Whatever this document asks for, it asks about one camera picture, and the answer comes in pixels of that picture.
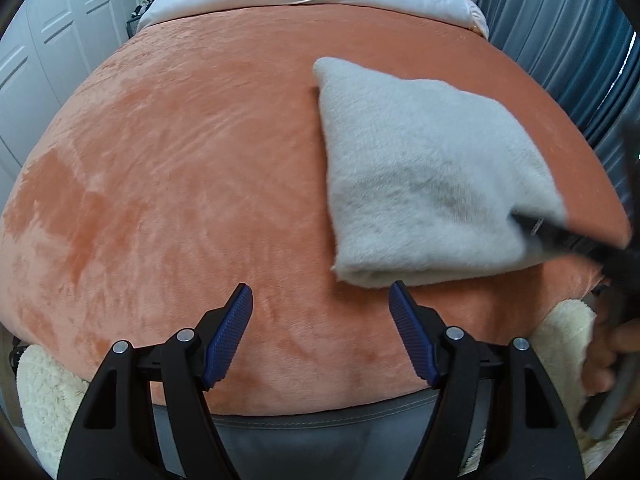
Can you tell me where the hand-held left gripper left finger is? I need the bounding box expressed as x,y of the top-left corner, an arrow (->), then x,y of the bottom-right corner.
57,283 -> 254,480

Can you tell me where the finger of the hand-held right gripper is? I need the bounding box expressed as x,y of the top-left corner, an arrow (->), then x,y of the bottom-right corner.
510,212 -> 640,277

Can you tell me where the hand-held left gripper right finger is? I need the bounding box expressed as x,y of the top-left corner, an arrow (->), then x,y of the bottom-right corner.
389,281 -> 586,480

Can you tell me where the beige sweater with black hearts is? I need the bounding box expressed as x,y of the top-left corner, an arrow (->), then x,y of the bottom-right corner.
312,56 -> 576,289

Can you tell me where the person's right hand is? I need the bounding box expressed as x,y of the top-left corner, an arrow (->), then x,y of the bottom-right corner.
581,305 -> 640,394

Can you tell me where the grey bed base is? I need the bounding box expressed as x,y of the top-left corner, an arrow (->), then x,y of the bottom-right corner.
149,389 -> 493,480

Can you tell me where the orange plush blanket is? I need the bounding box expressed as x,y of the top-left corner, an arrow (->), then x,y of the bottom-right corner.
0,2 -> 632,418

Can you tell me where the blue-grey curtain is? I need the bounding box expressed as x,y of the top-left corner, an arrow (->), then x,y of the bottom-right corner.
470,0 -> 640,182

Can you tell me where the dark nightstand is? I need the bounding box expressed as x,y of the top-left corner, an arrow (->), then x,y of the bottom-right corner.
125,0 -> 152,37

